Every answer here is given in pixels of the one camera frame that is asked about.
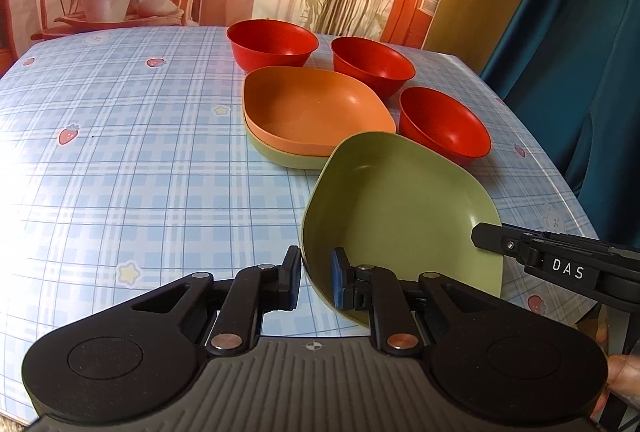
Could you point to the green square plate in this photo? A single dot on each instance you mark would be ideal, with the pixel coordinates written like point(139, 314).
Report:
point(400, 212)
point(280, 157)

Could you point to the blue plaid strawberry tablecloth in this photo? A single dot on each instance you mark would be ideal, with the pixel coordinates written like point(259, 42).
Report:
point(125, 162)

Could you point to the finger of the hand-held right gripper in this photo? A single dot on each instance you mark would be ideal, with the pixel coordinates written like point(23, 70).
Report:
point(495, 239)

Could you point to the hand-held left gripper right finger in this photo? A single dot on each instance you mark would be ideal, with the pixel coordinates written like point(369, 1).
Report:
point(340, 286)

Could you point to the orange square plate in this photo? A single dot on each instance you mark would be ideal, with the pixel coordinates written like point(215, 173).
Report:
point(310, 107)

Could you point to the teal curtain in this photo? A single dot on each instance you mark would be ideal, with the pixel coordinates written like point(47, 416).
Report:
point(575, 37)

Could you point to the red bowl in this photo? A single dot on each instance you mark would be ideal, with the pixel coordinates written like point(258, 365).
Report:
point(272, 45)
point(445, 127)
point(375, 65)

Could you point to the person's right hand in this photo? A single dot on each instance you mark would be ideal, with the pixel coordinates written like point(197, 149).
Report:
point(624, 374)

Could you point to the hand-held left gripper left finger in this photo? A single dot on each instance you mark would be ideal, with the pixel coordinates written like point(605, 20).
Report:
point(291, 279)

